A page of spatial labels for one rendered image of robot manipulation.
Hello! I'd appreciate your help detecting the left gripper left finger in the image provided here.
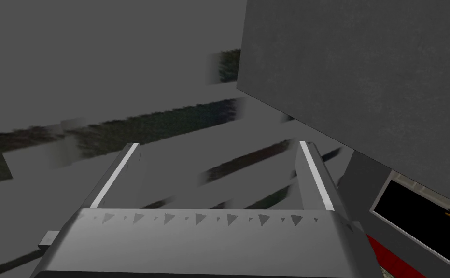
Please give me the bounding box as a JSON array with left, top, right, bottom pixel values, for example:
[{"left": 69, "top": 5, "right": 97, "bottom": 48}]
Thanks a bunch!
[{"left": 89, "top": 142, "right": 145, "bottom": 211}]

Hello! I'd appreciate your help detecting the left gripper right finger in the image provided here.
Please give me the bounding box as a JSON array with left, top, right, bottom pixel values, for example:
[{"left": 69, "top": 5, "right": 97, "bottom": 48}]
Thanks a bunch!
[{"left": 294, "top": 140, "right": 350, "bottom": 212}]

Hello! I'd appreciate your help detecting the red flat strip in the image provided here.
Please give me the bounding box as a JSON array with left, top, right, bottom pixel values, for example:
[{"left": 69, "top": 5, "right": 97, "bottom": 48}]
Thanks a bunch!
[{"left": 366, "top": 233, "right": 429, "bottom": 278}]

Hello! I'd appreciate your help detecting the black pale-framed panel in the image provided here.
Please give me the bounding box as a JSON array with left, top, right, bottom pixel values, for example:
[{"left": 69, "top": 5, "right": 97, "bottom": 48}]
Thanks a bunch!
[{"left": 369, "top": 172, "right": 450, "bottom": 273}]

